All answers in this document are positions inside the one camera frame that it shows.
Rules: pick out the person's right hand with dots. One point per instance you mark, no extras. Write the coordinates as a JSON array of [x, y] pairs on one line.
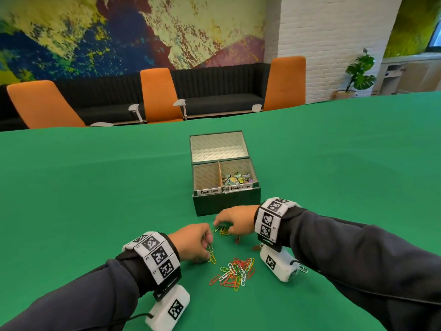
[[239, 218]]

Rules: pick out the person's left hand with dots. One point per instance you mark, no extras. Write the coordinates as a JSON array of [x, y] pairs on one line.
[[191, 243]]

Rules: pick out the yellow paper clip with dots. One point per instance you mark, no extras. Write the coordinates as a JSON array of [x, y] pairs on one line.
[[212, 259], [223, 231]]

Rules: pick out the dark green divided box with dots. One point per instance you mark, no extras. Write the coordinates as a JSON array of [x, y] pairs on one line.
[[224, 205]]

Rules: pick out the heap of sorted binder clips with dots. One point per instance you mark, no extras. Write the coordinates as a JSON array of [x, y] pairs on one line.
[[237, 179]]

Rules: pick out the pile of coloured paper clips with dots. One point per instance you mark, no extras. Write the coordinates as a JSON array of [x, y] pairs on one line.
[[236, 272]]

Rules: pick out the person's left forearm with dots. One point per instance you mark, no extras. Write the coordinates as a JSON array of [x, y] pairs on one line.
[[75, 299]]

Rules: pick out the person's right forearm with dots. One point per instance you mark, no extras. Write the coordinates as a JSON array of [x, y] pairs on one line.
[[372, 265]]

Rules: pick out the right wrist marker band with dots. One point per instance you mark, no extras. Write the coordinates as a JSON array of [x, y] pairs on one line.
[[272, 217]]

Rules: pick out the wrist marker band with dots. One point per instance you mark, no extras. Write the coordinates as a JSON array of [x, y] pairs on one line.
[[272, 217], [156, 255]]

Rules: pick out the left wrist marker band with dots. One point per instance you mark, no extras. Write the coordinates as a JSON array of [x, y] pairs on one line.
[[156, 255]]

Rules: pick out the black bench sofa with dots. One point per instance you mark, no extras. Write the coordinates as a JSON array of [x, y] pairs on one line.
[[220, 87]]

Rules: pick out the green table cloth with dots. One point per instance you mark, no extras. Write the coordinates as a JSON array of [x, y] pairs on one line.
[[69, 175]]

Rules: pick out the orange chair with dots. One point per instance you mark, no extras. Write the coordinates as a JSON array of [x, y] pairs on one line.
[[158, 94], [286, 84], [43, 105]]

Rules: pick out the potted green plant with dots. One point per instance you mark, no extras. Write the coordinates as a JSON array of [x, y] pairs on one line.
[[360, 74]]

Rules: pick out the white shelf unit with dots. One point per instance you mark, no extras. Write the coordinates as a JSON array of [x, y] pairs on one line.
[[410, 75]]

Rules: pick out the dark framed window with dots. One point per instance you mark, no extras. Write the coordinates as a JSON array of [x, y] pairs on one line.
[[435, 39]]

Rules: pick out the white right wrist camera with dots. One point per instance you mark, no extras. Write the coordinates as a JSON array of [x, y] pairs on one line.
[[279, 263]]

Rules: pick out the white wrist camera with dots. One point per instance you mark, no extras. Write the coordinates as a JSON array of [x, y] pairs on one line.
[[169, 310], [279, 263]]

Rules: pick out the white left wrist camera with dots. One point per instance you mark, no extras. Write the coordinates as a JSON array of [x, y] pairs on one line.
[[169, 310]]

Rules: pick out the colourful wall mural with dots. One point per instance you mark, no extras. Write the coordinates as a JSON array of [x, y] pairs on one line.
[[120, 34]]

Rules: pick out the green yellow wall painting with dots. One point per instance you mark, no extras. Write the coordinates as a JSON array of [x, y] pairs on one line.
[[410, 27]]

